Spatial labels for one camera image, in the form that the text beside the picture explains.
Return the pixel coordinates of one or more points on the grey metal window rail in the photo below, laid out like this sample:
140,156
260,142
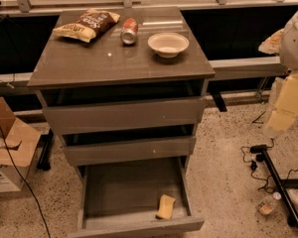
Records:
226,69

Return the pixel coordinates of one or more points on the white paper bowl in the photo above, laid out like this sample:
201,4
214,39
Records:
168,45

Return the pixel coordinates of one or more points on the grey drawer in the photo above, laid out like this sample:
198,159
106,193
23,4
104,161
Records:
120,200
129,145
101,117

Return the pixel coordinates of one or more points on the yellow sponge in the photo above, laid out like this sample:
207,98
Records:
166,206

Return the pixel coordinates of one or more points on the grey bottom drawer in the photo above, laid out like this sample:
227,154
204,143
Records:
120,200

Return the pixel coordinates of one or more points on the brown yellow chip bag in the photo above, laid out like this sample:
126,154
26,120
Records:
90,24

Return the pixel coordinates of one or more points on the grey top drawer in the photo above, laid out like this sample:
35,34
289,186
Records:
101,117

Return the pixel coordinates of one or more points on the grey drawer cabinet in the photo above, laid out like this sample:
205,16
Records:
71,72

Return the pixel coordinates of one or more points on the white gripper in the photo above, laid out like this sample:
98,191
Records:
295,45

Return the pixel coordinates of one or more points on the clear plastic bottle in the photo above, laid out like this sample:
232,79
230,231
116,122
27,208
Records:
268,203

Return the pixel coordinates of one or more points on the red soda can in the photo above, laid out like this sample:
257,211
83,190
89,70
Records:
129,31

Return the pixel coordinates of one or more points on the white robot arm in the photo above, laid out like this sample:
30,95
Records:
288,52

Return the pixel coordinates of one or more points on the grey middle drawer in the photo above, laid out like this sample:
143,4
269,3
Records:
129,145

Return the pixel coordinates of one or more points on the black metal stand leg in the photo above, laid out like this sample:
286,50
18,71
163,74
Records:
281,183

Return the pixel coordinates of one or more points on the black table leg left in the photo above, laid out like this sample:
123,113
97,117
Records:
46,144

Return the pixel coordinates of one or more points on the brown cardboard box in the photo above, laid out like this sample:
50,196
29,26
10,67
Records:
18,143

